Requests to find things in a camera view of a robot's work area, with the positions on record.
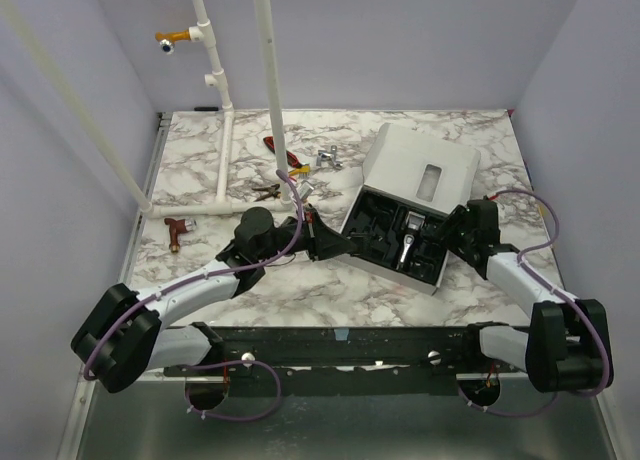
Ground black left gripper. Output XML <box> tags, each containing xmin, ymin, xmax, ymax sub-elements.
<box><xmin>257</xmin><ymin>208</ymin><xmax>357</xmax><ymax>262</ymax></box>

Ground white hair clipper kit box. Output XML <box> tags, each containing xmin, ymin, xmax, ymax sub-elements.
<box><xmin>340</xmin><ymin>123</ymin><xmax>481</xmax><ymax>294</ymax></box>

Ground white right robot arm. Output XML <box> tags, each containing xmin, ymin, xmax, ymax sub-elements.
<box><xmin>433</xmin><ymin>199</ymin><xmax>614</xmax><ymax>396</ymax></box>

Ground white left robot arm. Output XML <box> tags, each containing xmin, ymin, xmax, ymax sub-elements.
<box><xmin>70</xmin><ymin>206</ymin><xmax>357</xmax><ymax>393</ymax></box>

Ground chrome faucet fitting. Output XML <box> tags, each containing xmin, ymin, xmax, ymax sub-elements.
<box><xmin>316</xmin><ymin>145</ymin><xmax>343</xmax><ymax>169</ymax></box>

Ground red black utility knife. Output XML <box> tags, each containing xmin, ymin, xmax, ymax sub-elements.
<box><xmin>262</xmin><ymin>135</ymin><xmax>304</xmax><ymax>169</ymax></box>

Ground brown garden faucet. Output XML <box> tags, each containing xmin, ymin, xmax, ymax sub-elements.
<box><xmin>163</xmin><ymin>218</ymin><xmax>197</xmax><ymax>254</ymax></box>

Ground orange faucet on pipe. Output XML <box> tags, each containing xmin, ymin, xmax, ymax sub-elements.
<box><xmin>154</xmin><ymin>30</ymin><xmax>191</xmax><ymax>55</ymax></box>

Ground yellow handled pliers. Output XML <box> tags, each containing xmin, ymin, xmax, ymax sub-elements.
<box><xmin>252</xmin><ymin>183</ymin><xmax>281</xmax><ymax>202</ymax></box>

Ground yellow wire brush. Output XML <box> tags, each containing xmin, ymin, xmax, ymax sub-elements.
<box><xmin>288</xmin><ymin>164</ymin><xmax>311</xmax><ymax>179</ymax></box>

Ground white PVC pipe frame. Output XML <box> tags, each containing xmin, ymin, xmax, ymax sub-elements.
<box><xmin>1</xmin><ymin>0</ymin><xmax>295</xmax><ymax>218</ymax></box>

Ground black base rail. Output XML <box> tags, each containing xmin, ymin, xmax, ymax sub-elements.
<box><xmin>164</xmin><ymin>324</ymin><xmax>521</xmax><ymax>399</ymax></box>

